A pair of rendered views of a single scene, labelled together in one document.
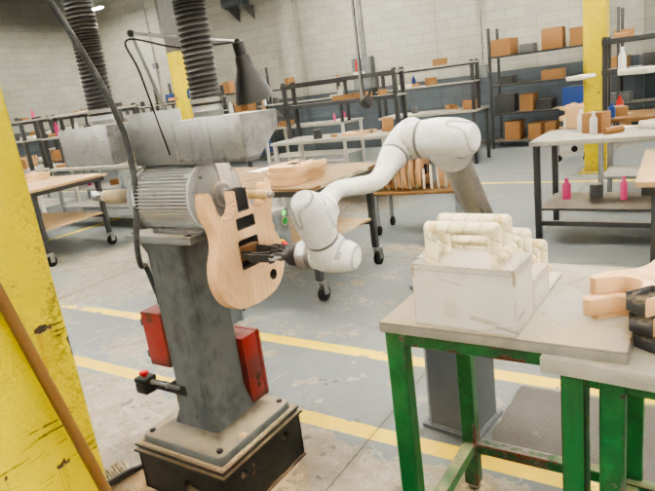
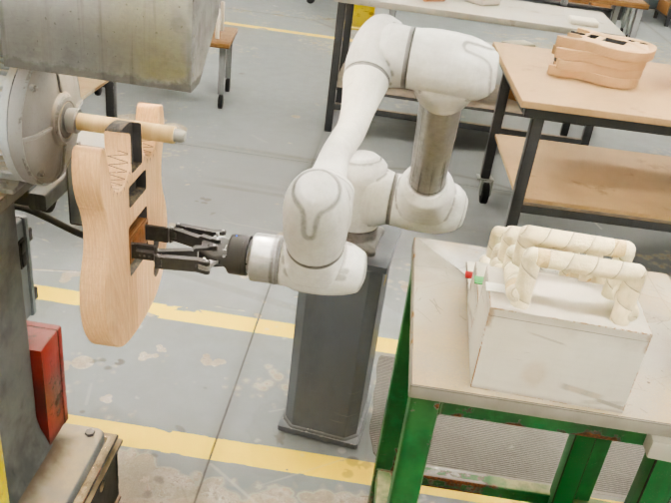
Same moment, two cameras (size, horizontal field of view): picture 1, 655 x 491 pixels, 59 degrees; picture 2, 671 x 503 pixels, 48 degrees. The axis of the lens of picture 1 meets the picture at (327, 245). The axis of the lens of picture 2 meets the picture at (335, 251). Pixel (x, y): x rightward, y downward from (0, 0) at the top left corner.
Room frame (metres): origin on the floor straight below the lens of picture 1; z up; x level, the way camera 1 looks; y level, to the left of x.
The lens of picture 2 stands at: (0.67, 0.59, 1.76)
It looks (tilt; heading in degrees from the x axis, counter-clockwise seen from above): 29 degrees down; 328
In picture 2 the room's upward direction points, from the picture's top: 7 degrees clockwise
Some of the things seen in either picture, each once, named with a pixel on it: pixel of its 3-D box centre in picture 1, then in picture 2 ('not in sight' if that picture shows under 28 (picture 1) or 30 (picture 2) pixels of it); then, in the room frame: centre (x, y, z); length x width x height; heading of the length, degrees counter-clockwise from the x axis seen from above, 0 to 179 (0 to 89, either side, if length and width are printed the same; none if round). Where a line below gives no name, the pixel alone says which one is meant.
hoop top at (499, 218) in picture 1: (473, 219); (576, 242); (1.44, -0.38, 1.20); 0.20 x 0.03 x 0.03; 54
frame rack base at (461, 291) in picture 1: (472, 288); (552, 337); (1.42, -0.36, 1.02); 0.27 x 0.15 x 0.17; 55
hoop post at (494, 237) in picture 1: (495, 247); (627, 297); (1.33, -0.40, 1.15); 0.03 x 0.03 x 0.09
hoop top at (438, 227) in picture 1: (460, 228); (584, 264); (1.38, -0.33, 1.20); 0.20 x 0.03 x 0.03; 54
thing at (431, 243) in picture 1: (431, 244); (525, 280); (1.43, -0.27, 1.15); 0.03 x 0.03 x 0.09
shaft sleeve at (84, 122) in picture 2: (248, 194); (127, 128); (1.98, 0.25, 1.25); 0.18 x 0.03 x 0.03; 56
